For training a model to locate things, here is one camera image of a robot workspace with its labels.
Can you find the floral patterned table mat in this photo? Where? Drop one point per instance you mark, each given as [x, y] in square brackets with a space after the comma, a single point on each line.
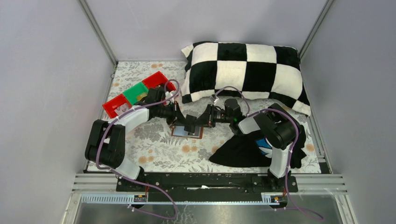
[152, 147]

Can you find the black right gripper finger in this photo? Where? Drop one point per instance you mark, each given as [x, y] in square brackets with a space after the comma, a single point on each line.
[206, 118]
[202, 121]

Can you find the brown leather card holder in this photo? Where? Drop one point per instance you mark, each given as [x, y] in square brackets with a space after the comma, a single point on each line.
[178, 131]

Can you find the cards in red bin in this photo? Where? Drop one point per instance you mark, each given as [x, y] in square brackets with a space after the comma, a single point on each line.
[122, 109]

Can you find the green plastic bin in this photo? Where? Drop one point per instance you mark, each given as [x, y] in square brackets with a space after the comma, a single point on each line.
[131, 93]

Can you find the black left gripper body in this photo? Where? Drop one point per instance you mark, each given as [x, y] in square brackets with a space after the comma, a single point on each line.
[167, 112]

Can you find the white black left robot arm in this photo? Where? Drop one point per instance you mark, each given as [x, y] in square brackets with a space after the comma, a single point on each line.
[106, 143]

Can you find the red bin with cards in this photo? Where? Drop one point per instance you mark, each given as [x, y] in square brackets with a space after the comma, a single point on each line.
[112, 104]

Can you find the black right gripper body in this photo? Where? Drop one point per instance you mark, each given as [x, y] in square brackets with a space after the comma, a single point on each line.
[221, 116]

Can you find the yellow object in green bin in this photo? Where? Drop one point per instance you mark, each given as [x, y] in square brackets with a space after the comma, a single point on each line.
[141, 97]

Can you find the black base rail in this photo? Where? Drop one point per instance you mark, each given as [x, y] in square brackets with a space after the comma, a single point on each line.
[213, 187]

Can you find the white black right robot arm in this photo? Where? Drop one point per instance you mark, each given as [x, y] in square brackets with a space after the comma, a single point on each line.
[274, 115]

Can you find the black shirt blue white print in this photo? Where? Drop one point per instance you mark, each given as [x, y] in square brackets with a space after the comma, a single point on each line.
[263, 148]

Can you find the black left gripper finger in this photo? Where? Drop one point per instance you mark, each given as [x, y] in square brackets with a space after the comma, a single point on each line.
[177, 119]
[189, 123]

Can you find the black white checkered pillow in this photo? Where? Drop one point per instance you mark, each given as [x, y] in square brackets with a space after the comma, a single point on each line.
[255, 71]

